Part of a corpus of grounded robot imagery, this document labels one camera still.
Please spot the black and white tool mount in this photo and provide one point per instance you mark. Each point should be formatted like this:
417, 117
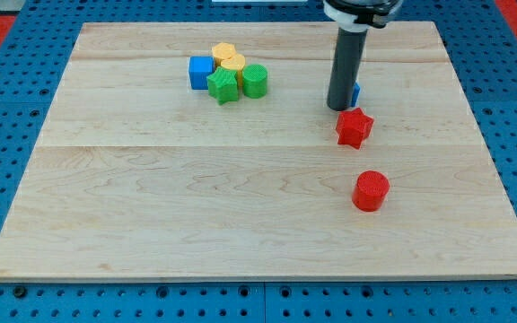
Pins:
360, 15

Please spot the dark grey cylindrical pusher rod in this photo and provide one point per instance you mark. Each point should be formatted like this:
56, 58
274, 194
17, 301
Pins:
346, 61

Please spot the blue triangle block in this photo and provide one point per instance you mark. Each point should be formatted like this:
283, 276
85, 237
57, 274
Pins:
355, 94

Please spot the red star block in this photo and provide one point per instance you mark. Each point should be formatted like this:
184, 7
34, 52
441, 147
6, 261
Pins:
353, 127

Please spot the green cylinder block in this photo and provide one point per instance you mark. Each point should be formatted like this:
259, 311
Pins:
254, 81

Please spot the yellow heart block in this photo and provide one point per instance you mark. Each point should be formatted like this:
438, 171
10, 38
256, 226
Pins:
236, 63

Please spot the green star block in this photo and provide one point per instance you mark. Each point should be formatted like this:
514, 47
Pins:
222, 85

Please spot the red cylinder block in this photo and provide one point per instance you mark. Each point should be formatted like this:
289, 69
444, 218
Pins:
371, 189

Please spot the blue cube block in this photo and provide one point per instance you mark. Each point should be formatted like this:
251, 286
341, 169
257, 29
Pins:
199, 68

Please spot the light wooden board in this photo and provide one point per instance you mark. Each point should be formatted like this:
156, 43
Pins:
136, 177

